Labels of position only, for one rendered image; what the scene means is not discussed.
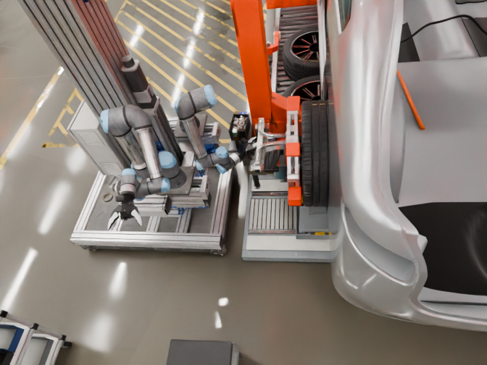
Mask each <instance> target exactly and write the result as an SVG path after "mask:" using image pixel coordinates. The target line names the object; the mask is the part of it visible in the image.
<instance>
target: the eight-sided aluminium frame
mask: <svg viewBox="0 0 487 365"><path fill-rule="evenodd" d="M293 119H294V135H291V125H293V124H292V120H293ZM286 142H287V143H299V112H298V111H287V136H286ZM287 167H288V171H287V182H288V186H289V187H300V164H298V157H295V165H294V166H291V157H287ZM294 170H295V171H294ZM294 183H296V185H294Z"/></svg>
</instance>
